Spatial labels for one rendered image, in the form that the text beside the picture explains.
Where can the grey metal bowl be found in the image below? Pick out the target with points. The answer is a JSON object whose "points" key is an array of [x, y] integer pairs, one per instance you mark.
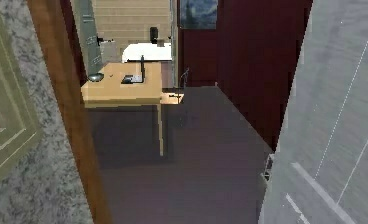
{"points": [[95, 77]]}

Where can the framed blue painting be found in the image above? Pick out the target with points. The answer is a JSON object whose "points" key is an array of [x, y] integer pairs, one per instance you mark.
{"points": [[198, 13]]}

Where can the light wooden table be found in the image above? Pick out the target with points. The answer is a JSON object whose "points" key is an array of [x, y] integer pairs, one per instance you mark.
{"points": [[115, 88]]}

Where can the brown wooden door frame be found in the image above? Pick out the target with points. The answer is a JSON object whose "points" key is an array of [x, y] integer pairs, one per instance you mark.
{"points": [[67, 100]]}

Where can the open black laptop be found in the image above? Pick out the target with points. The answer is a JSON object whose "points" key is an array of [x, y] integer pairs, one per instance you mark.
{"points": [[136, 77]]}

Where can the black cylindrical speaker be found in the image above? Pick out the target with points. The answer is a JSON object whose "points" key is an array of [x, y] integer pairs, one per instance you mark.
{"points": [[153, 34]]}

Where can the grey room door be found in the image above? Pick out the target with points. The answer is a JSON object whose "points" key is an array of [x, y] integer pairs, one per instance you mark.
{"points": [[328, 126]]}

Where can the olive green framed picture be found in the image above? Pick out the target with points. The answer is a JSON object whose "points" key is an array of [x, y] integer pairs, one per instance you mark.
{"points": [[8, 110]]}

